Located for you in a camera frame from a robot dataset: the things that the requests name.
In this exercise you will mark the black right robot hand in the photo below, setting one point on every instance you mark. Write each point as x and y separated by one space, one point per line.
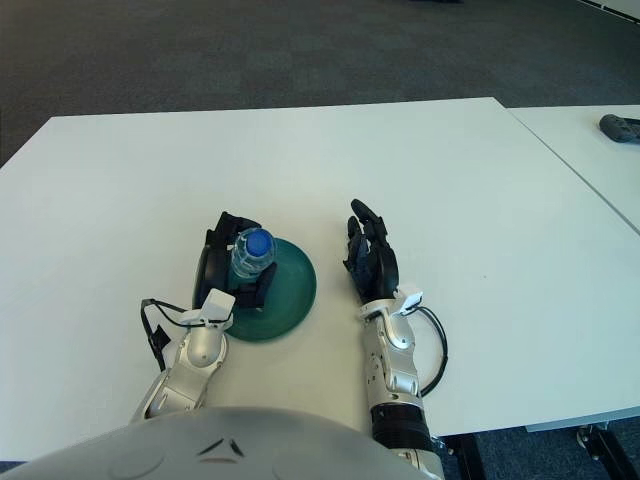
382 265

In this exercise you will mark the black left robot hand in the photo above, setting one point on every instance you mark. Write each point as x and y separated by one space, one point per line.
212 270

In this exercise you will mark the clear bottle with blue cap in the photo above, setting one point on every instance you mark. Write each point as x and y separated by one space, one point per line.
252 255

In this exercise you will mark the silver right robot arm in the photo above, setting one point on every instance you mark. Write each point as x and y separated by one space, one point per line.
395 365

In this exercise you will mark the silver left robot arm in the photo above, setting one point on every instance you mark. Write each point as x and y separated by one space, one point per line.
200 350

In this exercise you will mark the round green plate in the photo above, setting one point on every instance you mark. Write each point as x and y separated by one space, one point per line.
290 295

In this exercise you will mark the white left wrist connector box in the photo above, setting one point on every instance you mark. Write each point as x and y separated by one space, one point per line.
217 302

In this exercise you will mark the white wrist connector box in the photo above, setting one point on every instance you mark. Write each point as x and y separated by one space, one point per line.
410 299
217 302

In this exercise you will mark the white right wrist connector box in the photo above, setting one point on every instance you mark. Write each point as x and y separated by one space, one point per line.
410 299

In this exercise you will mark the grey robot torso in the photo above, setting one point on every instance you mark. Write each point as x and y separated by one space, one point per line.
225 440

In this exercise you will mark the black table leg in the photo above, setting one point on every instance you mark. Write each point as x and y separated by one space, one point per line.
467 460

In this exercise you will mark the white neighbouring table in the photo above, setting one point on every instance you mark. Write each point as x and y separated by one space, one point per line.
575 145

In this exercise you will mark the black handheld controller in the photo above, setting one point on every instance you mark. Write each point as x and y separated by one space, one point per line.
617 127

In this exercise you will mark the black table foot with caster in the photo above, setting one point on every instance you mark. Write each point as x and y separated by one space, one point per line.
612 455

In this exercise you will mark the white furniture edge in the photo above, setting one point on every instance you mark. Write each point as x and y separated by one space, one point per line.
615 4

